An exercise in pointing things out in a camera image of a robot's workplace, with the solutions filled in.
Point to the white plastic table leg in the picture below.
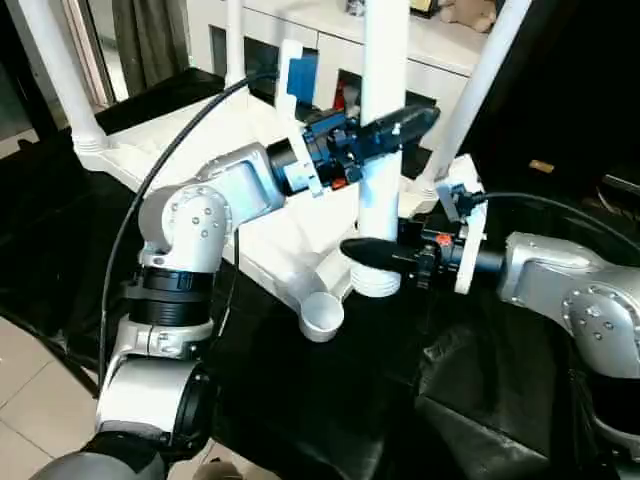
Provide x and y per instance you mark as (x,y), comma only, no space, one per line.
(382,60)
(65,75)
(236,40)
(475,85)

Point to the white plastic table top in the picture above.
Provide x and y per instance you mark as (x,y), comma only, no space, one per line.
(280,240)

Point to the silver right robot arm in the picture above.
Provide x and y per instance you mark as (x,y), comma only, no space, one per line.
(560,280)

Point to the red package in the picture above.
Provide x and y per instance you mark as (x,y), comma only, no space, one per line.
(341,95)

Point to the white glass door cabinet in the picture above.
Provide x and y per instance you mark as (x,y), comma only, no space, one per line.
(430,65)

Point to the pink soft toy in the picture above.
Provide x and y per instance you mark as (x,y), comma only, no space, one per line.
(470,12)

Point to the small gold object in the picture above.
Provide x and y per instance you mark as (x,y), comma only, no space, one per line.
(542,166)

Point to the black work mat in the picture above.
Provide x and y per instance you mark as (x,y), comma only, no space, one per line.
(325,400)

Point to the dark long rod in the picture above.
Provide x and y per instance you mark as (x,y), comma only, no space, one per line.
(622,182)

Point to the beige curtain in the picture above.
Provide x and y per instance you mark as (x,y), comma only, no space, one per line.
(150,45)

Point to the dark grey robot torso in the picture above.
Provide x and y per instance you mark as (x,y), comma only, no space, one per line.
(90,462)

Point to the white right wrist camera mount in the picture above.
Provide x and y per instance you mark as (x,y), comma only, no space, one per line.
(470,240)

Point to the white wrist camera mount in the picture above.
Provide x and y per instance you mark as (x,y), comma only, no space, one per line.
(295,115)
(470,240)

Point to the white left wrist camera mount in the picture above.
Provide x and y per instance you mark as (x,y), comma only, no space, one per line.
(295,115)

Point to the black metal table frame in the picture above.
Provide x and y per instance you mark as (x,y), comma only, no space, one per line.
(75,372)

